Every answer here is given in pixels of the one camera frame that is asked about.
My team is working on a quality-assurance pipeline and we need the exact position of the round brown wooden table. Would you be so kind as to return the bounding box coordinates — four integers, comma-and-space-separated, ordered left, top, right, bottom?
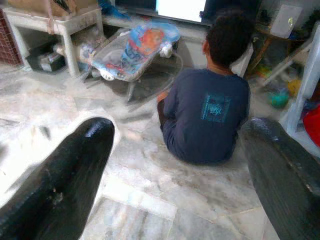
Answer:
246, 24, 308, 76

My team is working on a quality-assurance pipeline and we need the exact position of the green toy ball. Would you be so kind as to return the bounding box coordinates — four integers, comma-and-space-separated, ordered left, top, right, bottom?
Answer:
268, 88, 290, 108

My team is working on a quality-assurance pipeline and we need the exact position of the blue patterned baby bouncer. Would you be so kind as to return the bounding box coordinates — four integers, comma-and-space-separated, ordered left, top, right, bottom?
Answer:
81, 22, 185, 101

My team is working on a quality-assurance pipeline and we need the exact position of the yellow toy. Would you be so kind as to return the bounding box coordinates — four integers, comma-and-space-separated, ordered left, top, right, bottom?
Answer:
287, 79, 302, 96

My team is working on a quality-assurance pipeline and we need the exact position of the blue cloth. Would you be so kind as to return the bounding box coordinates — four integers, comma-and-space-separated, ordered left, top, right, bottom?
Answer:
98, 0, 131, 21

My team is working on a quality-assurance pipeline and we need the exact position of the black television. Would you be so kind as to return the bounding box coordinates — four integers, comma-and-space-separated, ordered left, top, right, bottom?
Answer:
114, 0, 261, 26

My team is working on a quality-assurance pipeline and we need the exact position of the seated person in navy shirt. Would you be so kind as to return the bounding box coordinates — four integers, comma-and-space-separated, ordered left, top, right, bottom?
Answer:
156, 11, 252, 166

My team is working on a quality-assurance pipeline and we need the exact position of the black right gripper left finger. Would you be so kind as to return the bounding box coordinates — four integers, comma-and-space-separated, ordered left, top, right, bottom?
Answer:
0, 116, 115, 240

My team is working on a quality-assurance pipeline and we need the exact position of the white speaker box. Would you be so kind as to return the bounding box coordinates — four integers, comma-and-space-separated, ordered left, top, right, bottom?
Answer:
270, 4, 303, 40

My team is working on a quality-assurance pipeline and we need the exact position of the white plastic table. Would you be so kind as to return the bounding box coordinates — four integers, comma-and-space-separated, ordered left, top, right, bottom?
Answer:
3, 6, 105, 78

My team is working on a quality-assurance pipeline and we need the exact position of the brown paper bag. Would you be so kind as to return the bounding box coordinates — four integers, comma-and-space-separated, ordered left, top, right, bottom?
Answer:
49, 0, 79, 17

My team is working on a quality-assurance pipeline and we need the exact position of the black storage box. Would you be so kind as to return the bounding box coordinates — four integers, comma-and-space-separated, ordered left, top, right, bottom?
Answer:
24, 48, 67, 75

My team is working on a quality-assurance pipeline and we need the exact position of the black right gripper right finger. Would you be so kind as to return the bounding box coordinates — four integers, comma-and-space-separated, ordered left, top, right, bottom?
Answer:
240, 117, 320, 240

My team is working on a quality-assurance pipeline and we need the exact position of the red plastic crate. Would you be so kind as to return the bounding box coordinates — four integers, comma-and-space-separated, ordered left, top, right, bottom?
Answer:
0, 8, 23, 67

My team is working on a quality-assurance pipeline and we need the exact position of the red cloth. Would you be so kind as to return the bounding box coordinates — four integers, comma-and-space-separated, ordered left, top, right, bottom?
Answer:
302, 104, 320, 148

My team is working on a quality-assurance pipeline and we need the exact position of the white shelf rack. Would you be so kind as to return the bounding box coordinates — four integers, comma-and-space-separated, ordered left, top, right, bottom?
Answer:
279, 21, 320, 158

